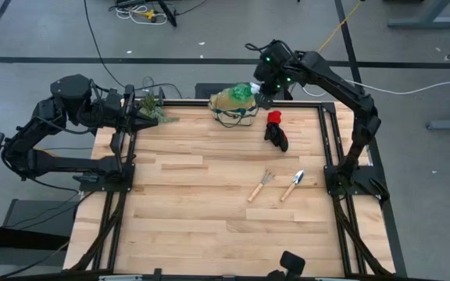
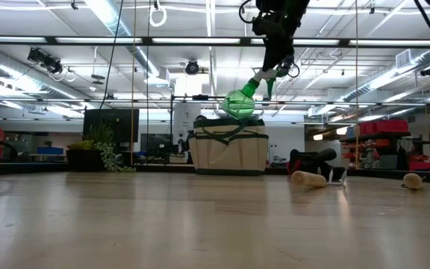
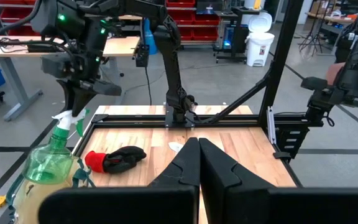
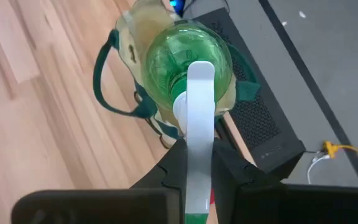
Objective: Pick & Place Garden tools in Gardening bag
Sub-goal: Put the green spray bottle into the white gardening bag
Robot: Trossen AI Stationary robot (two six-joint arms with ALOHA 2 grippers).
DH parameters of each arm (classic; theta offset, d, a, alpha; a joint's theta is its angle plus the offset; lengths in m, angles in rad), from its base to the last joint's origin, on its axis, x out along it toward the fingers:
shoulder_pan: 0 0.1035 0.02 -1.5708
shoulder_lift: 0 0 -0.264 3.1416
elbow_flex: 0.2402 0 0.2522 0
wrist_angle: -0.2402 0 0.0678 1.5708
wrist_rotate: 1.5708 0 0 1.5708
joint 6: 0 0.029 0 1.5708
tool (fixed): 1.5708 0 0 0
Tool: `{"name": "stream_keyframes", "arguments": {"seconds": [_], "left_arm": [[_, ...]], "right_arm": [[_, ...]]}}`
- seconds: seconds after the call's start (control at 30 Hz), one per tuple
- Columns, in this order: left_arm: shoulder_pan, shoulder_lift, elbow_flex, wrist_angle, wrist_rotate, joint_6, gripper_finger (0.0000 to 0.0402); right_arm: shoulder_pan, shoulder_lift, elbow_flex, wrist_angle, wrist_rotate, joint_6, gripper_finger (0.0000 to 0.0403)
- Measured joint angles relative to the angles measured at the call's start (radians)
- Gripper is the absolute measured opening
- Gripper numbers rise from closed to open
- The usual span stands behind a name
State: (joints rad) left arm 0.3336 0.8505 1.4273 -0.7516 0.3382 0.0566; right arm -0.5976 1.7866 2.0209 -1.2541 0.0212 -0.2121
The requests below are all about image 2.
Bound white pillar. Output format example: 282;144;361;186
172;102;202;145

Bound blue box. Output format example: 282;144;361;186
37;146;65;155

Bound potted succulent plant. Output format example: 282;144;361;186
66;123;137;173

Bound black overhead beam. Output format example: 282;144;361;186
0;35;430;49

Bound black monitor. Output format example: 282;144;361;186
83;108;140;143

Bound red storage bin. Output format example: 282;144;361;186
408;161;430;172
358;119;409;135

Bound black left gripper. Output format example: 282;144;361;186
252;0;311;72

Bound hand rake with wooden handle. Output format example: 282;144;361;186
291;167;348;189

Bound black metal table frame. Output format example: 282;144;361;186
0;160;430;185

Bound black hanging cable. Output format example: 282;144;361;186
98;0;125;111

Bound hand trowel with wooden handle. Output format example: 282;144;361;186
400;172;427;191

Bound red and black gardening gloves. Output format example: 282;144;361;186
287;148;338;177

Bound green spray bottle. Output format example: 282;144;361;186
221;68;280;120

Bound dark storage shelf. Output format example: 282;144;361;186
340;130;430;172

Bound white cable ring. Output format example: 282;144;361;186
149;5;167;28

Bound yellow hanging rope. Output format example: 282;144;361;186
354;0;360;170
130;0;136;166

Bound beige canvas gardening bag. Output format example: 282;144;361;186
188;118;269;176

